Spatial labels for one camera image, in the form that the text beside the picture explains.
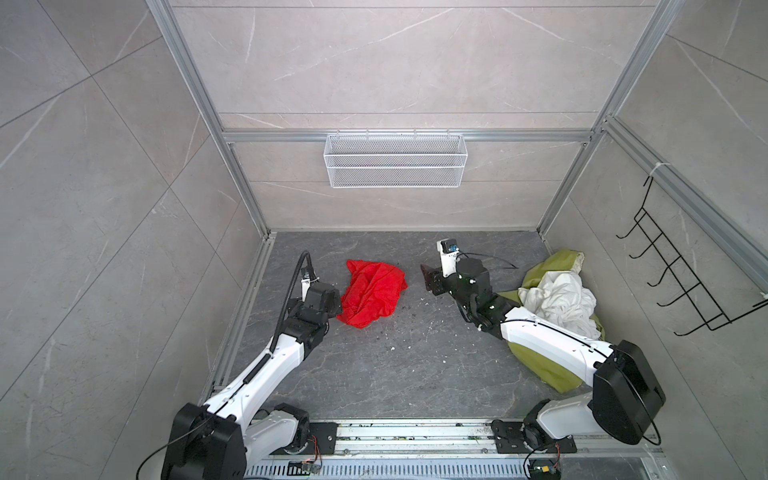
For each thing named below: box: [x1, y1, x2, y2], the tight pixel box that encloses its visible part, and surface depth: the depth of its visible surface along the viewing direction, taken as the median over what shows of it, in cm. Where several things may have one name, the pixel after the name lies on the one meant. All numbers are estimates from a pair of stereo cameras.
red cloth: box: [336, 260, 409, 329], surface depth 96 cm
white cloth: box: [518, 271, 601, 340], surface depth 87 cm
